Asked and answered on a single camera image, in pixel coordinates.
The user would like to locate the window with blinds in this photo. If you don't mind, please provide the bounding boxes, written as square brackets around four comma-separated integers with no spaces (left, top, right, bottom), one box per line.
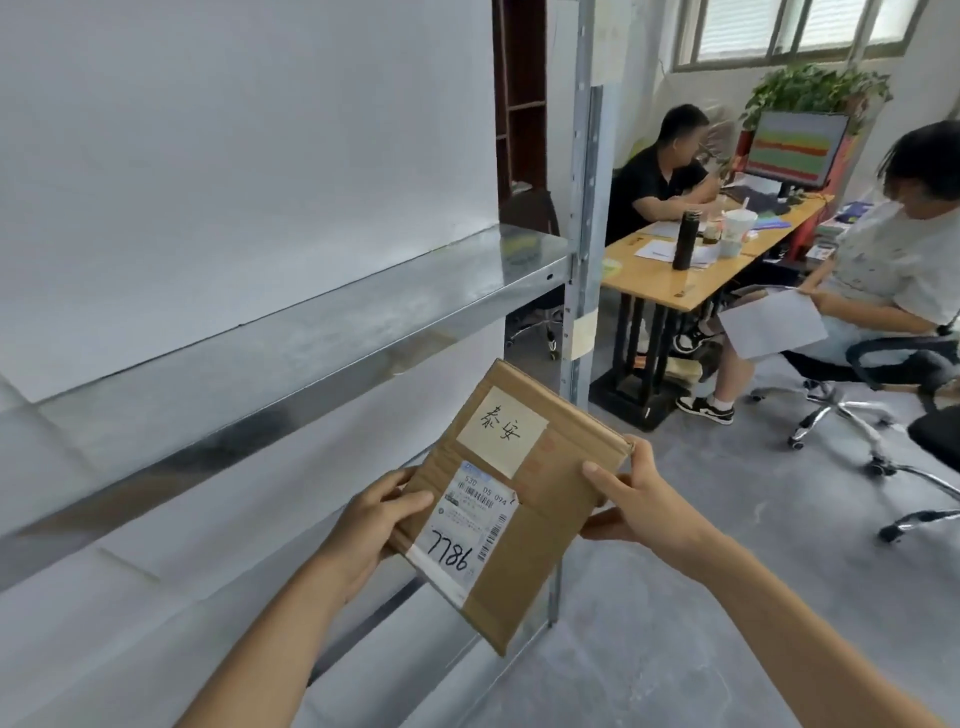
[672,0,928,74]

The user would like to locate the papers on desk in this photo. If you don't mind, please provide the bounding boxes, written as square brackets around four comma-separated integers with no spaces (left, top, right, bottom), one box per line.
[634,220,723,270]

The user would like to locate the brown cardboard parcel with labels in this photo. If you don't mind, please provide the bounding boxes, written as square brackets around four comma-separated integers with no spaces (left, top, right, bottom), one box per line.
[384,358,636,658]

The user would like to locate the white plastic drink cup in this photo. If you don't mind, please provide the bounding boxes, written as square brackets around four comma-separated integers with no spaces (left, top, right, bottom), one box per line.
[718,209,760,259]

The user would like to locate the white sheet of paper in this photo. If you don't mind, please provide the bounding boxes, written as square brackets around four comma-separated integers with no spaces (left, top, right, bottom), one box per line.
[718,289,829,362]

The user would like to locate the black swivel office chair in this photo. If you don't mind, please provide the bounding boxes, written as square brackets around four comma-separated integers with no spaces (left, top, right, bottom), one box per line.
[750,318,960,478]
[877,405,960,544]

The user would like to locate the dark wooden bookshelf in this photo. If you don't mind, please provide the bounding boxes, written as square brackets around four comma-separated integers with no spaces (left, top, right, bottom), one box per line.
[492,0,549,204]

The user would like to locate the black thermos bottle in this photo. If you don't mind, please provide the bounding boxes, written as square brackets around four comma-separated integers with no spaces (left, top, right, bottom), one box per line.
[672,210,703,272]

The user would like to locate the person's right forearm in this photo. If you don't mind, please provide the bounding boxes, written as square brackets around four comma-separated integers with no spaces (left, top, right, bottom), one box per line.
[700,529,946,728]

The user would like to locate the grey metal shelving rack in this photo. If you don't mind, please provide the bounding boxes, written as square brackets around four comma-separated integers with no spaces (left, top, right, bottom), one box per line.
[0,0,606,685]

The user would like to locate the person's right hand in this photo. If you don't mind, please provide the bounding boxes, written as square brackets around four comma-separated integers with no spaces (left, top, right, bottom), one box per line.
[580,436,723,584]

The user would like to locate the person's left hand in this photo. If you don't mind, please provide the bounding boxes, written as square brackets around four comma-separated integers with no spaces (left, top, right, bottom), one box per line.
[315,466,437,606]

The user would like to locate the wooden office desk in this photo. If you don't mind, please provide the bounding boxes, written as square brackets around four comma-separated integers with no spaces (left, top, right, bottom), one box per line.
[589,193,835,433]

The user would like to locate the person's left forearm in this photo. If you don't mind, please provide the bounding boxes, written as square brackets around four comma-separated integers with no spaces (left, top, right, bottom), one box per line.
[175,555,348,728]

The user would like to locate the computer monitor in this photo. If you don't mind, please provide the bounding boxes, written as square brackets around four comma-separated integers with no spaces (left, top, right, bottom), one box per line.
[747,111,851,199]

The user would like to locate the green potted plant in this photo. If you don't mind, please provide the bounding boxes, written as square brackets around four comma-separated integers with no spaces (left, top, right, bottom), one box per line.
[739,63,894,136]

